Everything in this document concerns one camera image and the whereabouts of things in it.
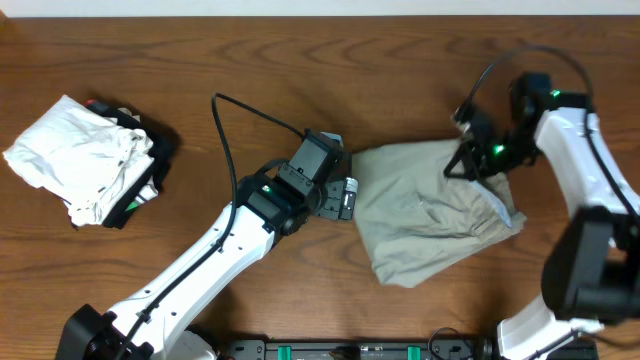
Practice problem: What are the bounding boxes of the black folded garment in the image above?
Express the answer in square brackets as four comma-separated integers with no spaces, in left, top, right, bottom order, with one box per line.
[83,98,176,231]

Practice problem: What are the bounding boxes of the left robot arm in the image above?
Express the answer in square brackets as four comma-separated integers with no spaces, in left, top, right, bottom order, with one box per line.
[55,130,358,359]

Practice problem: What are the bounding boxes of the left black cable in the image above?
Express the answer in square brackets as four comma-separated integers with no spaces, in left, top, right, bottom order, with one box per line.
[113,91,307,360]

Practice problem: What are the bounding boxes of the white folded garment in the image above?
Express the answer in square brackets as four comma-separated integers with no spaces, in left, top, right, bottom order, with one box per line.
[3,95,159,226]

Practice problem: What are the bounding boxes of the grey-green shorts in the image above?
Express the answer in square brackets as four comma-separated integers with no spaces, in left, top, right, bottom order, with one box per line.
[352,140,526,288]

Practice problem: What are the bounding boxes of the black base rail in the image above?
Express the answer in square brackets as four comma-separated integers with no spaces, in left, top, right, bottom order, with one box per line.
[220,328,493,360]

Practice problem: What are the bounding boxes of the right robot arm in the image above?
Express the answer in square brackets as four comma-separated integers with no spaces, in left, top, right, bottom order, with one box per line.
[443,73,639,359]

